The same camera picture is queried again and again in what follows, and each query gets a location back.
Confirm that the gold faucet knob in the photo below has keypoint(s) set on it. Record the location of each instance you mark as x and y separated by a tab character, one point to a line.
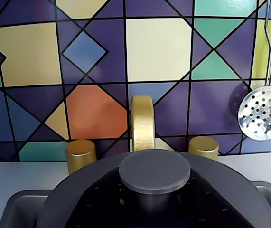
80	154
204	147

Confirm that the colourful geometric backsplash panel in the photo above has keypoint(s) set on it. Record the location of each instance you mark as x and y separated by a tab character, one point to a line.
159	47

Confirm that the silver perforated skimmer spoon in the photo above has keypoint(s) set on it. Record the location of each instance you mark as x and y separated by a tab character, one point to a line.
261	116

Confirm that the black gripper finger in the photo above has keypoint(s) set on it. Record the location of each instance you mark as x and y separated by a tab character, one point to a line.
204	209
102	209

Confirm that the gold toy faucet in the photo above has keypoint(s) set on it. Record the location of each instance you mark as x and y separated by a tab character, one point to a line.
142	123

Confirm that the gray round lid with knob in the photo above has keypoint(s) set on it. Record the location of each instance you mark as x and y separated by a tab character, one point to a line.
154	171

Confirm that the gray sink basin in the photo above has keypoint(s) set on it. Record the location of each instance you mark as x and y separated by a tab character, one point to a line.
23	209

